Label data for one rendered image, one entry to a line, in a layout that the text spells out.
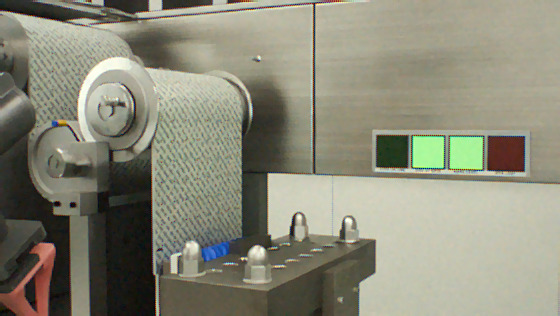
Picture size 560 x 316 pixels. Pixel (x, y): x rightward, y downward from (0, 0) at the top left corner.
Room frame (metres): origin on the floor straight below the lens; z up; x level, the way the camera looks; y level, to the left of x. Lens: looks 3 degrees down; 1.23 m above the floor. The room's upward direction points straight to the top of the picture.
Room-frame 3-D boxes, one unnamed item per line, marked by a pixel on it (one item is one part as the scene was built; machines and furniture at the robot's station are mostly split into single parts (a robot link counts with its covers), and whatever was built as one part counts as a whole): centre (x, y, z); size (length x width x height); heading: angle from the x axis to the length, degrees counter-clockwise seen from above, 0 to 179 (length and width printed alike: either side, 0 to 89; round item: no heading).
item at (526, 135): (1.04, -0.26, 1.18); 0.25 x 0.01 x 0.07; 63
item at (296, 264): (1.00, 0.00, 1.00); 0.40 x 0.16 x 0.06; 153
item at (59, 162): (0.88, 0.30, 1.18); 0.04 x 0.02 x 0.04; 63
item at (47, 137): (1.10, 0.28, 1.17); 0.26 x 0.12 x 0.12; 153
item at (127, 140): (1.04, 0.18, 1.25); 0.26 x 0.12 x 0.12; 153
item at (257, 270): (0.83, 0.03, 1.05); 0.04 x 0.04 x 0.04
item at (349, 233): (1.12, -0.12, 1.05); 0.04 x 0.04 x 0.04
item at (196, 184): (1.01, 0.12, 1.11); 0.23 x 0.01 x 0.18; 153
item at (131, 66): (0.93, 0.23, 1.25); 0.15 x 0.01 x 0.15; 63
